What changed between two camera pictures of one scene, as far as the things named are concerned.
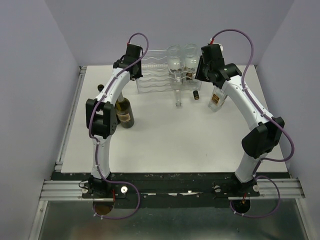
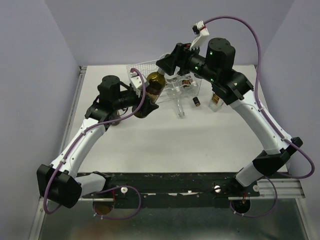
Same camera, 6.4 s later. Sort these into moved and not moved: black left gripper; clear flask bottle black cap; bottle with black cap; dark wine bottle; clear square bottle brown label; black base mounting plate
Moved: bottle with black cap; clear square bottle brown label; black left gripper; dark wine bottle
Not moved: black base mounting plate; clear flask bottle black cap
